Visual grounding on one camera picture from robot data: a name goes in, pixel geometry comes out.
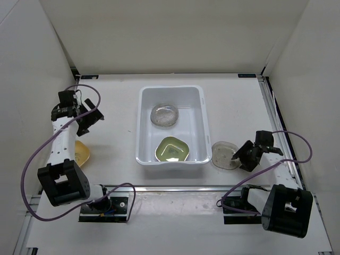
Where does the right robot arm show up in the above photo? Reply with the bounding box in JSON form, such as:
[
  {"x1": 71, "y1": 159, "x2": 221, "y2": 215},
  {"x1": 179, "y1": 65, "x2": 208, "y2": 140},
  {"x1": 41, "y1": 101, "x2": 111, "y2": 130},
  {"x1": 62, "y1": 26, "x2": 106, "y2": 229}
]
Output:
[{"x1": 232, "y1": 130, "x2": 313, "y2": 239}]

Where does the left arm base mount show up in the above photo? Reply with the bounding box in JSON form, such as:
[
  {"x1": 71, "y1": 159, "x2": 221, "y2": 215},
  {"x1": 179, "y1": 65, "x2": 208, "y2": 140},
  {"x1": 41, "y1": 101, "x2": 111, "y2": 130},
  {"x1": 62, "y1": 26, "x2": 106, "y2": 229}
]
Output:
[{"x1": 78, "y1": 192, "x2": 130, "y2": 223}]

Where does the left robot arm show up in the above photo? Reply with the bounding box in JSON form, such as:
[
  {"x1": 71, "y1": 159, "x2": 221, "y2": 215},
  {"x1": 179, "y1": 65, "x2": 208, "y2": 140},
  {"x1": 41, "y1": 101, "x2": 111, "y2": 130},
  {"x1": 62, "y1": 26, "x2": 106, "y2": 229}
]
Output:
[{"x1": 37, "y1": 90, "x2": 112, "y2": 213}]

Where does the white plastic bin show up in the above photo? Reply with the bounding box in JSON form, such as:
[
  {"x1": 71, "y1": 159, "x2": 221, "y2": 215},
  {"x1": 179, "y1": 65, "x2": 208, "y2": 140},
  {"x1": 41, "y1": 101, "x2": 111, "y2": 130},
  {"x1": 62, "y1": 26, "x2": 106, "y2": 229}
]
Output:
[{"x1": 135, "y1": 86, "x2": 212, "y2": 169}]

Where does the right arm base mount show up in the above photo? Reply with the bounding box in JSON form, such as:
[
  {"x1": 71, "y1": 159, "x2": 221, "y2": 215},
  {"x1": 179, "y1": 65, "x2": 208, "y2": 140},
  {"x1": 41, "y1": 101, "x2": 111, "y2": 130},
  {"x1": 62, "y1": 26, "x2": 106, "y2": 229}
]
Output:
[{"x1": 216, "y1": 195, "x2": 271, "y2": 225}]

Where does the clear plate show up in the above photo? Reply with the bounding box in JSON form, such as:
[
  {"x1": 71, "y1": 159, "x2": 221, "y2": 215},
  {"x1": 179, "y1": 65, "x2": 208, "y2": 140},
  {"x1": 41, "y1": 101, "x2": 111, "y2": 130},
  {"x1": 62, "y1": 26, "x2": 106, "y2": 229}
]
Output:
[
  {"x1": 150, "y1": 104, "x2": 179, "y2": 128},
  {"x1": 211, "y1": 141, "x2": 241, "y2": 170}
]

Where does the yellow square plate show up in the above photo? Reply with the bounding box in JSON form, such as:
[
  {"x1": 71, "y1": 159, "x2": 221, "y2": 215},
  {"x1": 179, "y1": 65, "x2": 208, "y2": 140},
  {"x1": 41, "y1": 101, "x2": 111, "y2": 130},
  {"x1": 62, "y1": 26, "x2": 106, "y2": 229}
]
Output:
[{"x1": 74, "y1": 140, "x2": 90, "y2": 167}]

